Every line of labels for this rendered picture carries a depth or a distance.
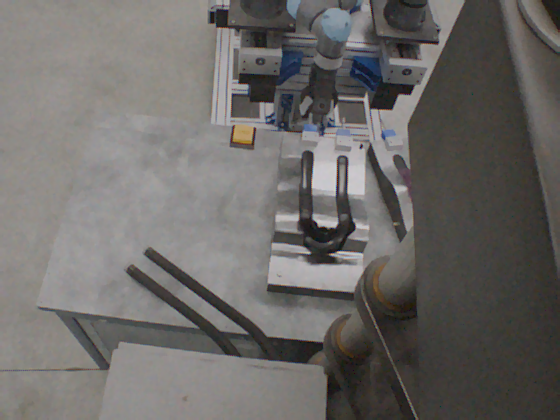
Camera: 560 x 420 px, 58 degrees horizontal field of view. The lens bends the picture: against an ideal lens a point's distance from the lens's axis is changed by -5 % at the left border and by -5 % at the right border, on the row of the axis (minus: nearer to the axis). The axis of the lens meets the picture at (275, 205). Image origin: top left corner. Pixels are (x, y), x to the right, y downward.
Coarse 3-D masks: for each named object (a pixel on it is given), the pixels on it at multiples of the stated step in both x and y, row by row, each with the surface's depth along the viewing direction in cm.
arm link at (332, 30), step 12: (324, 12) 128; (336, 12) 129; (324, 24) 128; (336, 24) 126; (348, 24) 127; (324, 36) 130; (336, 36) 129; (348, 36) 131; (324, 48) 133; (336, 48) 132
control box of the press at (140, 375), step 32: (128, 352) 72; (160, 352) 73; (192, 352) 73; (128, 384) 69; (160, 384) 70; (192, 384) 70; (224, 384) 71; (256, 384) 71; (288, 384) 72; (320, 384) 72; (128, 416) 67; (160, 416) 68; (192, 416) 68; (224, 416) 69; (256, 416) 69; (288, 416) 70; (320, 416) 70
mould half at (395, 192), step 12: (372, 144) 173; (384, 144) 174; (372, 156) 174; (384, 156) 171; (408, 156) 172; (384, 168) 169; (384, 180) 167; (396, 180) 163; (384, 192) 169; (396, 192) 160; (396, 204) 161; (408, 204) 159; (396, 216) 162; (408, 216) 158; (396, 228) 163; (408, 228) 156
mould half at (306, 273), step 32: (288, 160) 163; (320, 160) 164; (352, 160) 165; (288, 192) 157; (320, 192) 158; (352, 192) 160; (288, 224) 146; (320, 224) 147; (288, 256) 149; (320, 256) 150; (352, 256) 151; (288, 288) 147; (320, 288) 145; (352, 288) 146
